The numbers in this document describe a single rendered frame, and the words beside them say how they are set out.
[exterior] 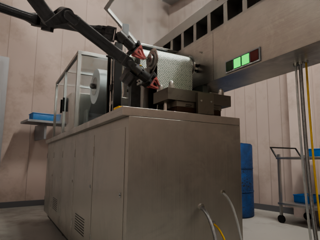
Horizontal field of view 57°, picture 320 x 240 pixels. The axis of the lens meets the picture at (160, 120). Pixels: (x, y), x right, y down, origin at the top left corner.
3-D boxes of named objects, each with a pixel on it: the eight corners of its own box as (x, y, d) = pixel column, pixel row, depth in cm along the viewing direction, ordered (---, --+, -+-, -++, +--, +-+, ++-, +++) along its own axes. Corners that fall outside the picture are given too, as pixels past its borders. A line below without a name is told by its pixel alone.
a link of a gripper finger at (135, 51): (143, 61, 167) (131, 49, 165) (138, 65, 173) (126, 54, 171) (150, 53, 170) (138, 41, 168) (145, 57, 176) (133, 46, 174)
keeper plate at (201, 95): (195, 114, 150) (195, 92, 151) (211, 115, 154) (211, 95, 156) (198, 113, 148) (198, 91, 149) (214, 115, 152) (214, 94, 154)
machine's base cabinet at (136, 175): (42, 219, 333) (47, 144, 346) (97, 215, 363) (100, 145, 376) (121, 335, 113) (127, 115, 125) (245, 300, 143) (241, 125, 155)
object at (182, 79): (156, 98, 163) (156, 65, 166) (191, 102, 174) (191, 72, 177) (156, 97, 163) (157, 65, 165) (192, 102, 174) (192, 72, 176)
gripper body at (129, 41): (134, 49, 163) (125, 39, 162) (128, 55, 172) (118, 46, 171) (141, 42, 166) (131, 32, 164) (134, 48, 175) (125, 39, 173)
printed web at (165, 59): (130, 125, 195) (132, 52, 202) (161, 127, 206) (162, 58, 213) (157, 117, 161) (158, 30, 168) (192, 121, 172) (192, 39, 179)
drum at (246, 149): (265, 216, 371) (262, 143, 385) (231, 221, 338) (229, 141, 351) (229, 209, 422) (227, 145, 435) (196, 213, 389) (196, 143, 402)
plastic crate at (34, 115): (52, 124, 443) (52, 116, 445) (57, 122, 424) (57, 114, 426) (27, 121, 422) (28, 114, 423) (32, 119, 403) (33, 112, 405)
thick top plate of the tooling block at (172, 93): (153, 104, 157) (153, 93, 158) (213, 111, 176) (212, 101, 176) (167, 98, 143) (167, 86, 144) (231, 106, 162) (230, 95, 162)
